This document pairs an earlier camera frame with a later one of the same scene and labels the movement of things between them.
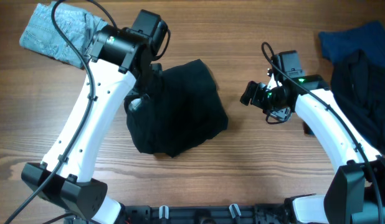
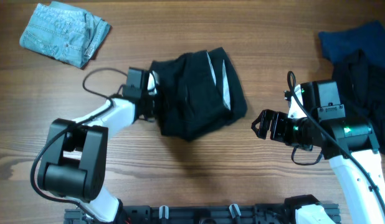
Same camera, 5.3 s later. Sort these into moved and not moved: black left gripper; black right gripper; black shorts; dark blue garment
Moved: black right gripper; black shorts; black left gripper
Not moved: dark blue garment
